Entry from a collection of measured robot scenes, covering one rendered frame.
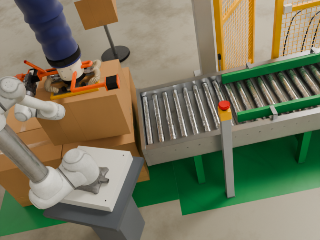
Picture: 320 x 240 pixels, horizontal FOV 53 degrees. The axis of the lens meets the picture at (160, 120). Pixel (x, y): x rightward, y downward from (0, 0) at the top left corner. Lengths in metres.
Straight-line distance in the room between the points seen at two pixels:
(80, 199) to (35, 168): 0.39
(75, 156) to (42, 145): 1.02
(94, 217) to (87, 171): 0.29
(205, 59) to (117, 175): 1.91
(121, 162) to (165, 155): 0.49
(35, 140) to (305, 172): 2.27
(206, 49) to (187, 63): 0.62
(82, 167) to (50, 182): 0.18
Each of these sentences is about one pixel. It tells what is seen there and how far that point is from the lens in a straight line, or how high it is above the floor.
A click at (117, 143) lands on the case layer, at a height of 0.54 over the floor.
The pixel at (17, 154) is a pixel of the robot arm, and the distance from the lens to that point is 1.67.
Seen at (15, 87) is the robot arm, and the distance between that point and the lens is 1.49.
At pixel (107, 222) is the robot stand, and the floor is 0.75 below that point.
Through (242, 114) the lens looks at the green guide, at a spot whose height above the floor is 0.64.
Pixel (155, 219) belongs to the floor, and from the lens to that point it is 2.71.
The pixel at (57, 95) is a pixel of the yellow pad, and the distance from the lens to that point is 2.28.
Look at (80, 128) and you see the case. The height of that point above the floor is 0.81.
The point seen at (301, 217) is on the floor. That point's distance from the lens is 2.70.
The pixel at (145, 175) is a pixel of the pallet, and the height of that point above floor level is 0.08.
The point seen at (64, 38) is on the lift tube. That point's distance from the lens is 2.09.
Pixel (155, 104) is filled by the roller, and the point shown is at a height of 0.55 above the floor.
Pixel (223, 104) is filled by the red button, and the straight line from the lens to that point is 1.91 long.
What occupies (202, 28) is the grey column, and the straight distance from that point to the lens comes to 3.28.
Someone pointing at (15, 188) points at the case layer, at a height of 0.29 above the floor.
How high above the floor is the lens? 2.38
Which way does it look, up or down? 45 degrees down
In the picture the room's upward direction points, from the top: 16 degrees counter-clockwise
